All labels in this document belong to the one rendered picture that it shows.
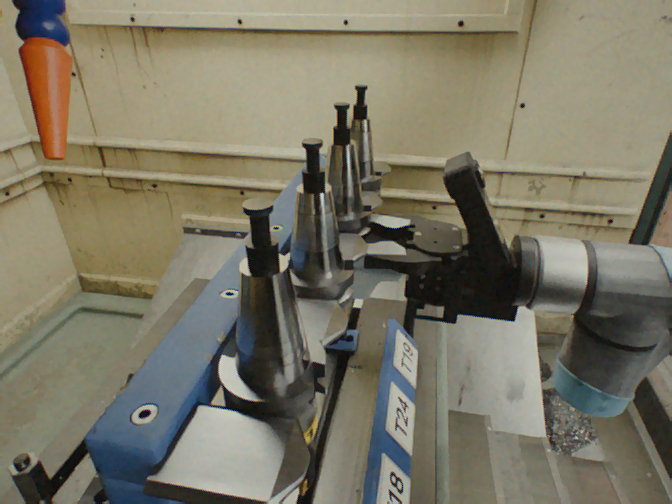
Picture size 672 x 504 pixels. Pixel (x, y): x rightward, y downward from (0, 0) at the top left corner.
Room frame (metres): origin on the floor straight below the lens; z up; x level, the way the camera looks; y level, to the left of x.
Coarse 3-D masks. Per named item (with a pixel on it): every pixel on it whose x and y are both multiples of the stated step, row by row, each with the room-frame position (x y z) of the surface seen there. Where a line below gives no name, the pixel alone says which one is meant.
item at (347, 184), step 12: (348, 144) 0.41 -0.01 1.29; (336, 156) 0.41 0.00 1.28; (348, 156) 0.41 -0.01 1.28; (336, 168) 0.41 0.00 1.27; (348, 168) 0.41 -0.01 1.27; (336, 180) 0.40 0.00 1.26; (348, 180) 0.40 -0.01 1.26; (336, 192) 0.40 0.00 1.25; (348, 192) 0.40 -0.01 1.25; (360, 192) 0.41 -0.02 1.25; (336, 204) 0.40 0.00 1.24; (348, 204) 0.40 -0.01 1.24; (360, 204) 0.41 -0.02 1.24; (336, 216) 0.40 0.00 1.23
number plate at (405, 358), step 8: (400, 336) 0.54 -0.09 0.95; (400, 344) 0.53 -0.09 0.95; (408, 344) 0.54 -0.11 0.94; (400, 352) 0.51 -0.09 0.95; (408, 352) 0.53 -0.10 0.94; (416, 352) 0.54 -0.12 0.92; (400, 360) 0.49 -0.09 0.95; (408, 360) 0.51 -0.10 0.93; (416, 360) 0.52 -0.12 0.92; (400, 368) 0.48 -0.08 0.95; (408, 368) 0.49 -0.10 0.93; (416, 368) 0.51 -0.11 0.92; (408, 376) 0.48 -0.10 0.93
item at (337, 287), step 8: (288, 256) 0.33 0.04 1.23; (344, 256) 0.32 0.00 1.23; (344, 264) 0.32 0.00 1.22; (352, 264) 0.32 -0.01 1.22; (344, 272) 0.30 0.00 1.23; (352, 272) 0.30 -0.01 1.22; (296, 280) 0.29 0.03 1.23; (304, 280) 0.29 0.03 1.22; (312, 280) 0.29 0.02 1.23; (320, 280) 0.29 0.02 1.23; (328, 280) 0.29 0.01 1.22; (336, 280) 0.29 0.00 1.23; (344, 280) 0.29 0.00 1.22; (352, 280) 0.30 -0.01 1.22; (296, 288) 0.28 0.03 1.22; (304, 288) 0.28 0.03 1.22; (312, 288) 0.28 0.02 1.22; (320, 288) 0.28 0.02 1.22; (328, 288) 0.28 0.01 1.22; (336, 288) 0.28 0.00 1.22; (344, 288) 0.29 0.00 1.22; (304, 296) 0.28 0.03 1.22; (312, 296) 0.28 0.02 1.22; (320, 296) 0.28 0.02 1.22; (328, 296) 0.28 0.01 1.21; (336, 296) 0.29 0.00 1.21; (344, 296) 0.29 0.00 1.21; (352, 296) 0.30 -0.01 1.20; (344, 304) 0.29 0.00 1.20
